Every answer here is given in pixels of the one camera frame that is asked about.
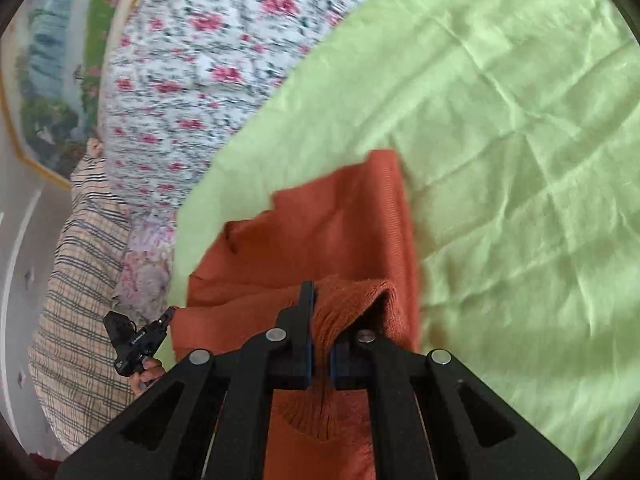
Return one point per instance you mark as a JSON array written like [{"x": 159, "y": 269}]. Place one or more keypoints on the dark red sleeve forearm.
[{"x": 48, "y": 468}]

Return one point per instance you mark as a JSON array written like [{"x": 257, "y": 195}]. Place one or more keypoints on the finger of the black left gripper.
[{"x": 165, "y": 315}]

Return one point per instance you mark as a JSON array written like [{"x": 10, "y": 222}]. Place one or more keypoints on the landscape wall picture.
[{"x": 52, "y": 61}]

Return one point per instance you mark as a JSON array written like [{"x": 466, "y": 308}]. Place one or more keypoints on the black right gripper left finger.
[{"x": 294, "y": 360}]

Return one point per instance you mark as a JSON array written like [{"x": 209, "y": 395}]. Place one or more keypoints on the light green bed sheet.
[{"x": 516, "y": 123}]

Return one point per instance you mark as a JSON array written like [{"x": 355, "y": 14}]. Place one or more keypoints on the person's left hand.
[{"x": 152, "y": 371}]

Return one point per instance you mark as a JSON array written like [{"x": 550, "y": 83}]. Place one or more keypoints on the orange knitted sweater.
[{"x": 350, "y": 234}]

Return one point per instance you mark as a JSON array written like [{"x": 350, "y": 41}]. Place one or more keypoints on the white red floral quilt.
[{"x": 185, "y": 76}]

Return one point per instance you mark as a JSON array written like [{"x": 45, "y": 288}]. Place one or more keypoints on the beige plaid blanket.
[{"x": 71, "y": 357}]

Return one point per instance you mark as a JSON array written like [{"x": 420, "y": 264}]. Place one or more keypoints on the pastel floral pillow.
[{"x": 142, "y": 288}]

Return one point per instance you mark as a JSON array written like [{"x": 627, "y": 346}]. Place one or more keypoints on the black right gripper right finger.
[{"x": 349, "y": 360}]

